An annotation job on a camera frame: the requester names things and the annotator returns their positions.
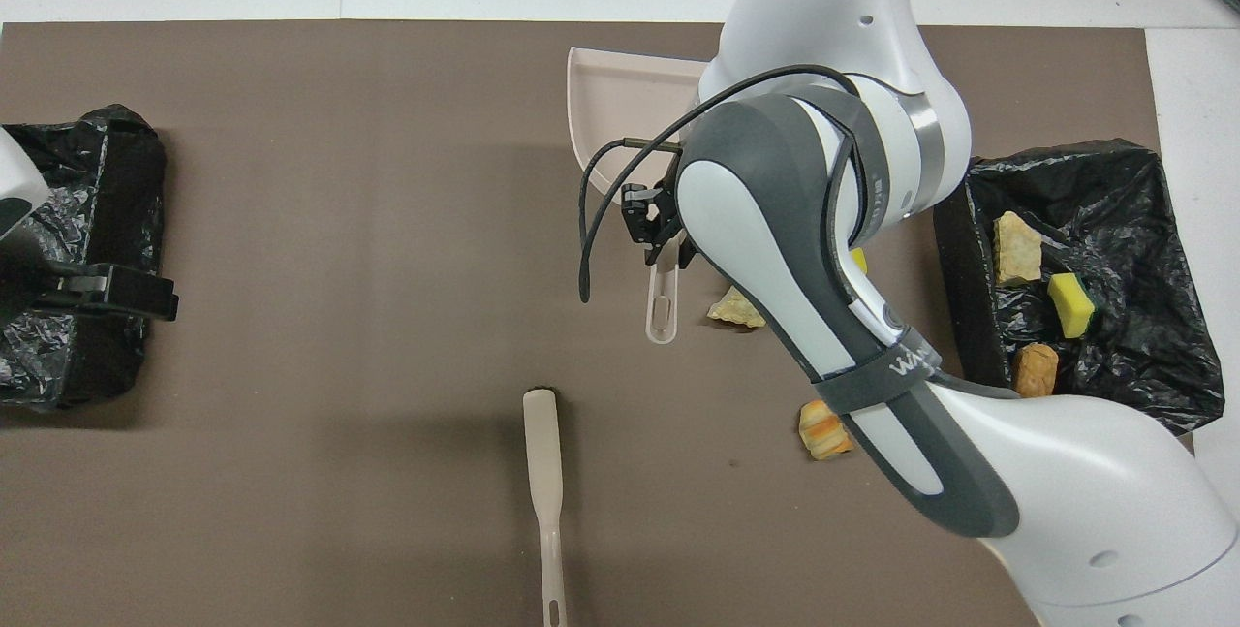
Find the pale crusty bread chunk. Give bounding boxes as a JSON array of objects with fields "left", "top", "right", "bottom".
[{"left": 707, "top": 286, "right": 766, "bottom": 329}]

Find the beige brush with black bristles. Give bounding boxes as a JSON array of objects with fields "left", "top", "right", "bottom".
[{"left": 523, "top": 389, "right": 565, "bottom": 627}]

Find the brown bread roll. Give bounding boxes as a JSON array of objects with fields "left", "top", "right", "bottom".
[{"left": 1012, "top": 343, "right": 1060, "bottom": 399}]

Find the beige plastic dustpan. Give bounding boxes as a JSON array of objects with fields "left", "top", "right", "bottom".
[{"left": 567, "top": 47, "right": 713, "bottom": 345}]

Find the black bag-lined bin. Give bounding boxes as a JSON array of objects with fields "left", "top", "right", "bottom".
[
  {"left": 934, "top": 139, "right": 1226, "bottom": 439},
  {"left": 0, "top": 104, "right": 168, "bottom": 412}
]

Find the small striped croissant piece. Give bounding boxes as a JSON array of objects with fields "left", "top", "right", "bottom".
[{"left": 798, "top": 400, "right": 853, "bottom": 461}]

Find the brown table mat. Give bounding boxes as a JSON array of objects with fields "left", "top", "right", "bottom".
[{"left": 0, "top": 19, "right": 1217, "bottom": 627}]

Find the large striped croissant piece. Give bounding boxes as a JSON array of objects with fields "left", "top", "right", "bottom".
[{"left": 995, "top": 211, "right": 1044, "bottom": 287}]

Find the yellow sponge wedge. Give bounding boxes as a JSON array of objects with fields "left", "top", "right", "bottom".
[{"left": 1046, "top": 271, "right": 1098, "bottom": 339}]

